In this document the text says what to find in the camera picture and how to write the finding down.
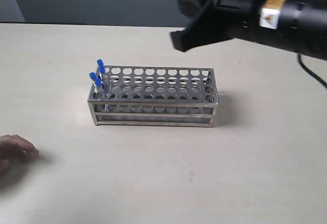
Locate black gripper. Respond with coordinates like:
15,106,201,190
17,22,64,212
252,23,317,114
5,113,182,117
170,0,263,52

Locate blue capped tube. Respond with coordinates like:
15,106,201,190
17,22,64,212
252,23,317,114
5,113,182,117
97,59,106,74
89,72,97,86
99,65,107,91
94,78,104,112

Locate blue capped tube back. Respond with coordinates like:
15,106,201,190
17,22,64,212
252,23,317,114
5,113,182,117
89,72,97,86

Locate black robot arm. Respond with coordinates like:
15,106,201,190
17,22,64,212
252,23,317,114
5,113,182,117
170,0,326,60

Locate stainless steel test tube rack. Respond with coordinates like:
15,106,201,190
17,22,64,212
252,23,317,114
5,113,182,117
87,64,219,127

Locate person's bare hand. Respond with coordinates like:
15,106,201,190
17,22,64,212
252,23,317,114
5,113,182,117
1,135,39,174

